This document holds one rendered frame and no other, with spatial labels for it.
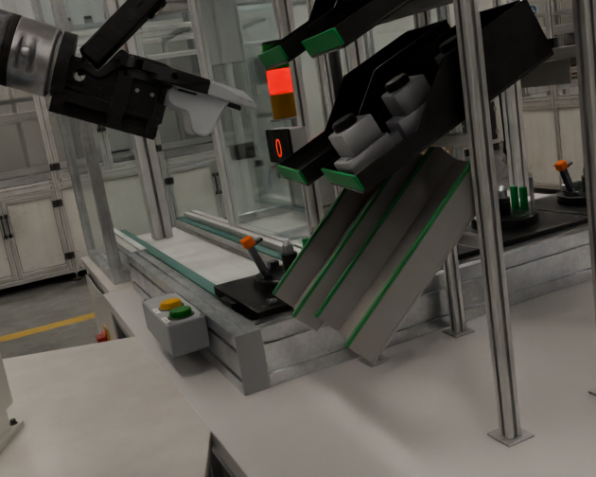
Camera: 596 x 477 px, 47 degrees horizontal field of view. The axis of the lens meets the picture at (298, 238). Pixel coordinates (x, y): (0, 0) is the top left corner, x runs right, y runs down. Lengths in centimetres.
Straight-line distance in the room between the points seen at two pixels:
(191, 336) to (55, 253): 523
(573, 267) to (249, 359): 68
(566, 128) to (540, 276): 522
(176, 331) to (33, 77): 58
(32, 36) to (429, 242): 48
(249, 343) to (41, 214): 535
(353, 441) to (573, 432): 27
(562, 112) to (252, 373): 567
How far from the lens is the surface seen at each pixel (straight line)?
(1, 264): 642
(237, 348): 109
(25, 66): 77
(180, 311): 123
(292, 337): 112
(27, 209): 636
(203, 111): 76
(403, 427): 96
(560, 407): 99
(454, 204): 82
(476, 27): 80
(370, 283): 94
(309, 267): 106
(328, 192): 246
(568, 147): 659
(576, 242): 145
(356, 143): 81
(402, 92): 84
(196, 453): 99
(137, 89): 77
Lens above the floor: 131
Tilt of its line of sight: 12 degrees down
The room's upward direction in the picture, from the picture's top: 9 degrees counter-clockwise
